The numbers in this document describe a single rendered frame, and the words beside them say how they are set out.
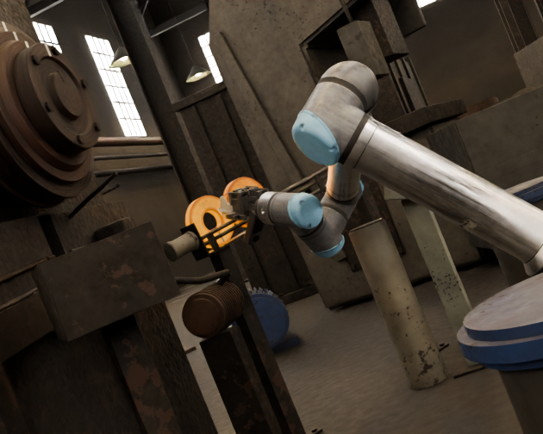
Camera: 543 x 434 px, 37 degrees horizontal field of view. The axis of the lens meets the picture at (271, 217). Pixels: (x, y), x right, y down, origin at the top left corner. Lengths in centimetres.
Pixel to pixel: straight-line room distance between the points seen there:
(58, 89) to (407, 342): 124
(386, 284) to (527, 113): 160
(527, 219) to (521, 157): 211
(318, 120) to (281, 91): 303
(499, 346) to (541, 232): 77
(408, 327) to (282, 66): 249
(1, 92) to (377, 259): 117
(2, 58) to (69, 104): 19
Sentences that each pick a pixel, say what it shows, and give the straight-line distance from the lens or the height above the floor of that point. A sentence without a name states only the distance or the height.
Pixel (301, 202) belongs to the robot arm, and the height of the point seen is 65.
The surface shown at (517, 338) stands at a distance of 96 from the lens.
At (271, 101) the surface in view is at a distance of 470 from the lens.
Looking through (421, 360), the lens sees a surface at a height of 8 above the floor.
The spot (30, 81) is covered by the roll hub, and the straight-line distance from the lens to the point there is 196.
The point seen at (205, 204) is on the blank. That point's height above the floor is 76.
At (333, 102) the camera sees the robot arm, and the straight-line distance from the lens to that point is 167.
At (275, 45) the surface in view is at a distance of 468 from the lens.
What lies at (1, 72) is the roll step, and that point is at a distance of 198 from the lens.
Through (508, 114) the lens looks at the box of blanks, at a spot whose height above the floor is 68.
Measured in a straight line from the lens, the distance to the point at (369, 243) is 244.
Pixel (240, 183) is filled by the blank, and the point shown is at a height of 78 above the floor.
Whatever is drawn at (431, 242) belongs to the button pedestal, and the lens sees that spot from 248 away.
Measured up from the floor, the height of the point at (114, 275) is 66.
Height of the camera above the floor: 64
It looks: level
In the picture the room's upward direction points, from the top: 22 degrees counter-clockwise
